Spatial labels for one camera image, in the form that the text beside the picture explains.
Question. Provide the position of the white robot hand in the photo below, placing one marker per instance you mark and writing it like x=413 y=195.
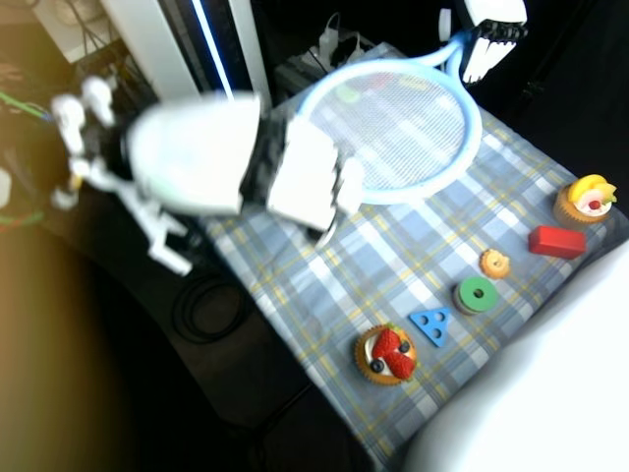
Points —
x=491 y=10
x=191 y=152

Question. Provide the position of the light blue toy racket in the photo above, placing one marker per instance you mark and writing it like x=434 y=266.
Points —
x=472 y=128

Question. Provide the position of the white column with blue light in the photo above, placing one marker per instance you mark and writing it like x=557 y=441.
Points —
x=162 y=49

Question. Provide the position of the grey power strip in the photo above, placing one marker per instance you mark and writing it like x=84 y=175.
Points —
x=292 y=74

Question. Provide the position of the green round toy biscuit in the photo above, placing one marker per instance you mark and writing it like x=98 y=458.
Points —
x=348 y=93

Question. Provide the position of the white plug adapter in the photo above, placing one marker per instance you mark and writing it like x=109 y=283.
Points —
x=328 y=41

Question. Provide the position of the mango toy cupcake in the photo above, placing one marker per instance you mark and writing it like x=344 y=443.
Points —
x=585 y=201

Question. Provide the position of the blue plaid table cloth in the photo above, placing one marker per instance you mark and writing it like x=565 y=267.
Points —
x=368 y=285

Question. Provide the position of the red rectangular block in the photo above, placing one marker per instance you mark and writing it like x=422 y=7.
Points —
x=557 y=242

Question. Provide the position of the small orange toy biscuit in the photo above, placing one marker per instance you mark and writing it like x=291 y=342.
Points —
x=495 y=264

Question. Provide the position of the strawberry toy cupcake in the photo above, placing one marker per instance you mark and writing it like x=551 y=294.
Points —
x=385 y=356

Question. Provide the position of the blue triangle block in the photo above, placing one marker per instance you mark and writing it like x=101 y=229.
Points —
x=432 y=325

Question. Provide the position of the white robot body shell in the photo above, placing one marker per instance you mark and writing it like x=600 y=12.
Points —
x=540 y=383

